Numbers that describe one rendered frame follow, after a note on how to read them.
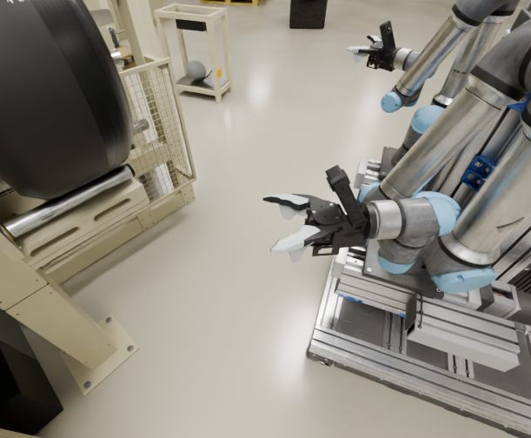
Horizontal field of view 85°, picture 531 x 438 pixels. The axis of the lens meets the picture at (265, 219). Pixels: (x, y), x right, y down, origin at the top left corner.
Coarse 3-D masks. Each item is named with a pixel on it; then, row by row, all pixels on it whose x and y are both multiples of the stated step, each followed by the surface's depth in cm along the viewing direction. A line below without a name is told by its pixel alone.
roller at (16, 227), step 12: (120, 168) 86; (132, 168) 88; (96, 180) 82; (108, 180) 83; (120, 180) 86; (72, 192) 79; (84, 192) 80; (96, 192) 82; (48, 204) 76; (60, 204) 77; (72, 204) 79; (24, 216) 73; (36, 216) 74; (48, 216) 75; (12, 228) 71; (24, 228) 72
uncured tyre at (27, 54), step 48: (0, 0) 46; (48, 0) 50; (0, 48) 47; (48, 48) 51; (96, 48) 56; (0, 96) 48; (48, 96) 53; (96, 96) 58; (0, 144) 52; (48, 144) 56; (96, 144) 64; (48, 192) 67
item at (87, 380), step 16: (112, 320) 148; (112, 336) 142; (128, 336) 142; (64, 352) 136; (128, 352) 137; (80, 368) 132; (96, 368) 132; (112, 368) 132; (80, 384) 128; (96, 384) 128
